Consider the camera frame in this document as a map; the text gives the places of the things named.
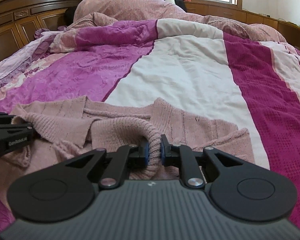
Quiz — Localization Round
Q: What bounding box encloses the pink knitted sweater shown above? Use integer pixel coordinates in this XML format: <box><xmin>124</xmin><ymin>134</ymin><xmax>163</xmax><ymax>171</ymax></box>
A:
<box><xmin>0</xmin><ymin>96</ymin><xmax>256</xmax><ymax>221</ymax></box>

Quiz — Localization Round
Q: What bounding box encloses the lilac floral pillow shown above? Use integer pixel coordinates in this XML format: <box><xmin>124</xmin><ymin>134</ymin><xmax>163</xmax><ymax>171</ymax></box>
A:
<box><xmin>0</xmin><ymin>29</ymin><xmax>61</xmax><ymax>88</ymax></box>

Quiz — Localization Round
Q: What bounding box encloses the magenta white patchwork quilt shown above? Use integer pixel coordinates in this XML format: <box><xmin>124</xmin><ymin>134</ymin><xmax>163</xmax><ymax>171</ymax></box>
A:
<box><xmin>0</xmin><ymin>18</ymin><xmax>300</xmax><ymax>233</ymax></box>

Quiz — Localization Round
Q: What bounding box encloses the dark wooden headboard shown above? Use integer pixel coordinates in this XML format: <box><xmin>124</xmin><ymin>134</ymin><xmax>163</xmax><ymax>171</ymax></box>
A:
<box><xmin>0</xmin><ymin>0</ymin><xmax>82</xmax><ymax>61</ymax></box>

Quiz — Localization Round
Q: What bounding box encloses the pink fleece blanket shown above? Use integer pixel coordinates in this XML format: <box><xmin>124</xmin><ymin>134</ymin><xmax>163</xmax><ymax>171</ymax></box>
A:
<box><xmin>64</xmin><ymin>0</ymin><xmax>287</xmax><ymax>43</ymax></box>

